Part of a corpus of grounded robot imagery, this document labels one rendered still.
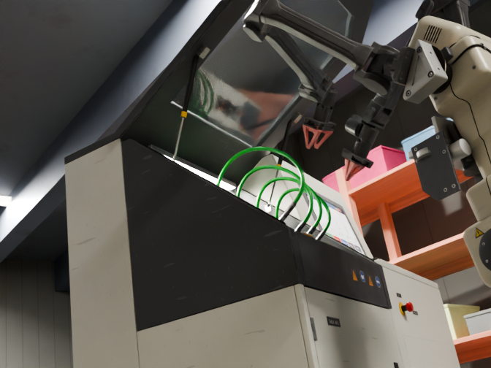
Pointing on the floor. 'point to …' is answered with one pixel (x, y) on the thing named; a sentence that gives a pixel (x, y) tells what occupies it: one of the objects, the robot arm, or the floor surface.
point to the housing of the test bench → (100, 258)
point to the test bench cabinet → (239, 336)
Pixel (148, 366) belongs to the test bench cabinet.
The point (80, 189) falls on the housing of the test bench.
